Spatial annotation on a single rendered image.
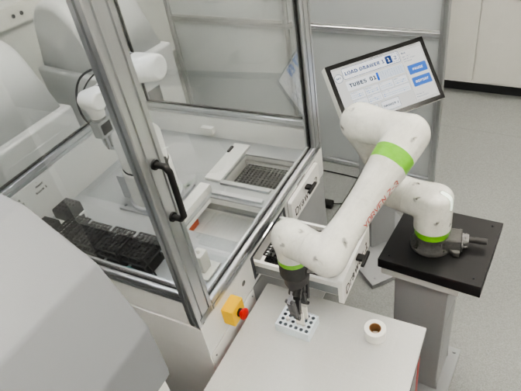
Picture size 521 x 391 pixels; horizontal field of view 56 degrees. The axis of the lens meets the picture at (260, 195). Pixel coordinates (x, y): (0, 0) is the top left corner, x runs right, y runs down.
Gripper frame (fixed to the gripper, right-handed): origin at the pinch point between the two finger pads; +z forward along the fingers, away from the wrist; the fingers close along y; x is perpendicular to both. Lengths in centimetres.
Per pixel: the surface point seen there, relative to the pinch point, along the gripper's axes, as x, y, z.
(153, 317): 41.6, -23.4, -5.9
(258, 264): 22.2, 11.8, -2.9
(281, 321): 7.7, -1.3, 6.2
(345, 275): -9.8, 14.4, -7.5
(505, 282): -57, 116, 85
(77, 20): 25, -23, -103
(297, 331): 0.6, -3.2, 5.5
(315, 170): 24, 67, -6
